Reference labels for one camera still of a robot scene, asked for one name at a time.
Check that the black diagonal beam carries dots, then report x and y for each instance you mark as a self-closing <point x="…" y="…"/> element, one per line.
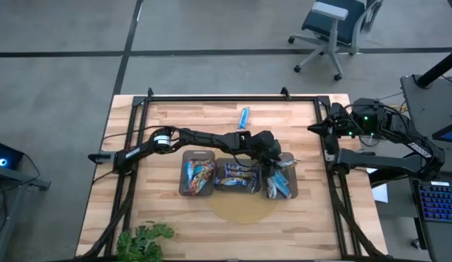
<point x="385" y="176"/>

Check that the black support pole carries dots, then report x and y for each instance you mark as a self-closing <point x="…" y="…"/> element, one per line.
<point x="438" y="67"/>

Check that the red-ended chewy granola bar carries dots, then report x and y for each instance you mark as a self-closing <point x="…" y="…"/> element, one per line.
<point x="202" y="182"/>

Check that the grey desk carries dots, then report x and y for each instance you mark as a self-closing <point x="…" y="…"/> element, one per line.
<point x="418" y="91"/>

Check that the round woven yellow placemat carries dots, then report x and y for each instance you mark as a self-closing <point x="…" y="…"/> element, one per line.
<point x="244" y="209"/>

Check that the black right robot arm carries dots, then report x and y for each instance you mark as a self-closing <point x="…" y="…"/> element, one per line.
<point x="393" y="160"/>

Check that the tablet with blue screen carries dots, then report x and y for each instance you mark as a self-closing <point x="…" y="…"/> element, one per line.
<point x="449" y="135"/>

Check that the grey equipment cart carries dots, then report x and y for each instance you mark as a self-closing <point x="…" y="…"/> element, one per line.
<point x="7" y="218"/>

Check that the backlit computer keyboard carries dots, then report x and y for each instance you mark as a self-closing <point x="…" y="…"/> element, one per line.
<point x="438" y="202"/>

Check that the translucent grey plastic bin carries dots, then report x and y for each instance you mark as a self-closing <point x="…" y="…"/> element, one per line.
<point x="185" y="156"/>
<point x="294" y="178"/>
<point x="256" y="183"/>

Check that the green leafy plant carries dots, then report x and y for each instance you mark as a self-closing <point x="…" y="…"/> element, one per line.
<point x="143" y="240"/>

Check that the black computer with blue light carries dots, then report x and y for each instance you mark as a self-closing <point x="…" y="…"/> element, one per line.
<point x="3" y="156"/>

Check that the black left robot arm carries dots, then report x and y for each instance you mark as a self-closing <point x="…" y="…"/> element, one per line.
<point x="204" y="138"/>

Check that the light blue red-ended granola bar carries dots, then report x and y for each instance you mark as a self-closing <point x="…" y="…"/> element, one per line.
<point x="202" y="168"/>

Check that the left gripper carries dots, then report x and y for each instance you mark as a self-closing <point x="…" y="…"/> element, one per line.
<point x="263" y="143"/>

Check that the oatmeal raisin granola bar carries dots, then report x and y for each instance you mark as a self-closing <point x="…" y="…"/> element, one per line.
<point x="240" y="167"/>
<point x="231" y="181"/>
<point x="242" y="174"/>

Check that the white paper sheet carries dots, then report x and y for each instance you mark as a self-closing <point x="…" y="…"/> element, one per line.
<point x="380" y="193"/>

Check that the orange-label chewy granola bar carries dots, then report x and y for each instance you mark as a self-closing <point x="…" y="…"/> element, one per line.
<point x="283" y="185"/>

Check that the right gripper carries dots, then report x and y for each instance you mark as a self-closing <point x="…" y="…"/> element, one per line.
<point x="338" y="118"/>

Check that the silver metal mounting plate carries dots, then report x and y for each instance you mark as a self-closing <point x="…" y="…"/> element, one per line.
<point x="329" y="157"/>

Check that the black clamp bracket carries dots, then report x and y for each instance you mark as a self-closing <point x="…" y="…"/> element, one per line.
<point x="284" y="92"/>
<point x="150" y="92"/>

